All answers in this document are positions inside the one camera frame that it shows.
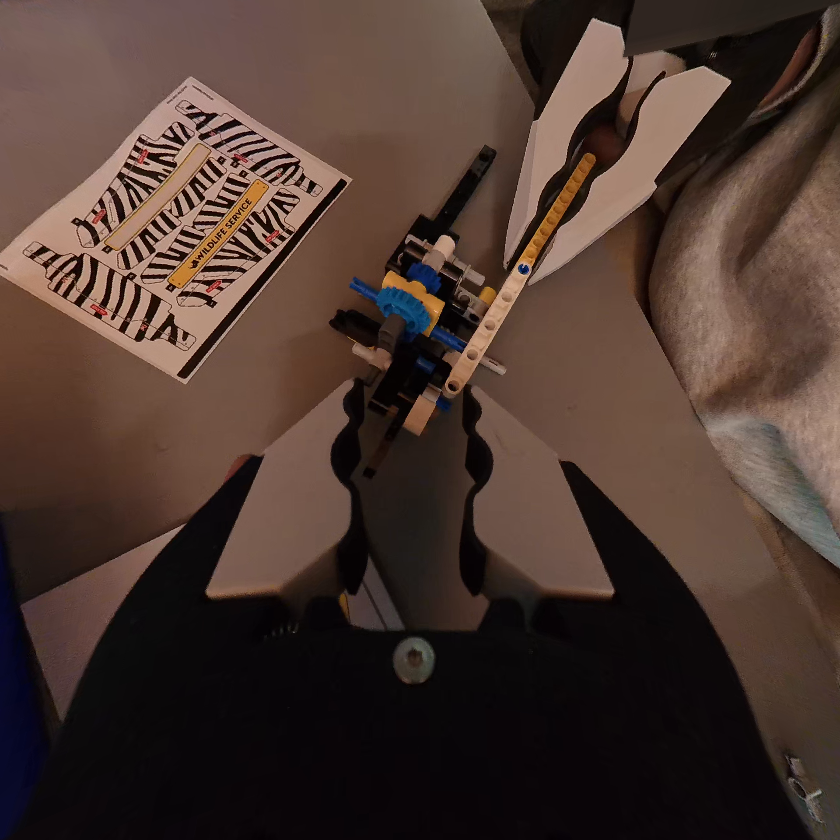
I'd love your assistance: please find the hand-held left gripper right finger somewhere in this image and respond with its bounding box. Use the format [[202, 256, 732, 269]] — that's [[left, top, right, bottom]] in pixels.
[[458, 384, 616, 603]]

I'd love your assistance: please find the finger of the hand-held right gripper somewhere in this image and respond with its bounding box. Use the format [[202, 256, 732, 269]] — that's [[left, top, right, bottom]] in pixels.
[[504, 18, 634, 269], [527, 66, 733, 287]]

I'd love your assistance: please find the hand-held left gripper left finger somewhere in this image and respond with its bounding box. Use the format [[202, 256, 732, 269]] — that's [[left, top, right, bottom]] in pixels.
[[205, 377, 371, 605]]

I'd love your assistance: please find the yellow lego beam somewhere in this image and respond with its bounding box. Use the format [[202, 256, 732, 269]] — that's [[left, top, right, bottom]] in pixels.
[[518, 152, 598, 267]]

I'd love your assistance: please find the white lego beam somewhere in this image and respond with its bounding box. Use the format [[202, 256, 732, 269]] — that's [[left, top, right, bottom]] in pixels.
[[443, 259, 534, 396]]

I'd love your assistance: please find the lego vehicle assembly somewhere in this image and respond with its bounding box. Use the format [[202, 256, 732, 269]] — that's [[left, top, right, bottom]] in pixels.
[[328, 146, 509, 480]]

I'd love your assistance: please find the lego instruction booklet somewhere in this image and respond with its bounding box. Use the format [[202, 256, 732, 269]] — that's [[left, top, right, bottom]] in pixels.
[[20, 525, 405, 723]]

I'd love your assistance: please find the person's right hand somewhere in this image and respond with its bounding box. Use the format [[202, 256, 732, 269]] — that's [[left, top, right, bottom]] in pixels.
[[582, 122, 627, 166]]

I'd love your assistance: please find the zebra striped sticker sheet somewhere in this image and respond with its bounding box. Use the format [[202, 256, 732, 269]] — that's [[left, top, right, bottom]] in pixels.
[[0, 77, 353, 385]]

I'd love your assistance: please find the blue storage box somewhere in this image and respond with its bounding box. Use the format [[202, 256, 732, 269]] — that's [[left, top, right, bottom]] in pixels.
[[0, 518, 52, 829]]

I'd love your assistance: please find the small grey bracket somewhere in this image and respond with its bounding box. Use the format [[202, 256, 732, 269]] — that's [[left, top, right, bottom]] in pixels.
[[784, 755, 829, 816]]

